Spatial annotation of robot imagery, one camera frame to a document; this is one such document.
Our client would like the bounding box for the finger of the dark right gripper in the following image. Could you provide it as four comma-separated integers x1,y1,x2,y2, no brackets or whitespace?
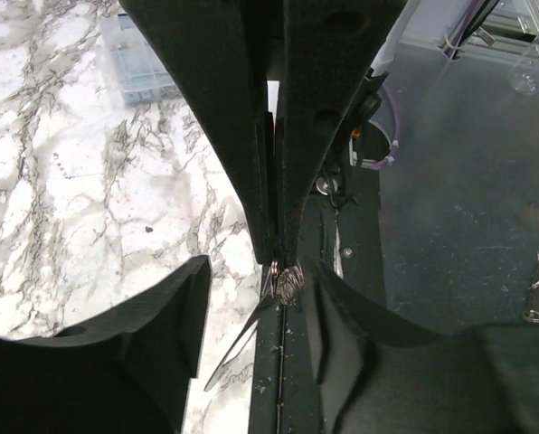
281,1,406,268
121,0,274,264

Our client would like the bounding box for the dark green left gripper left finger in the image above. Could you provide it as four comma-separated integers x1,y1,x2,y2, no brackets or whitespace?
0,256,211,433

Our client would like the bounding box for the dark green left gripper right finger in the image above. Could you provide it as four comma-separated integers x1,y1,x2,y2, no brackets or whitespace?
302,259,539,433

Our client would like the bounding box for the clear plastic storage box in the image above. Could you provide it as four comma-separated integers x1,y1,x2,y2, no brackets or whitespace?
99,13,180,106

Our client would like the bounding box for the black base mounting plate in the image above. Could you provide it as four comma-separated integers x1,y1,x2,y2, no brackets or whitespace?
248,121,397,433

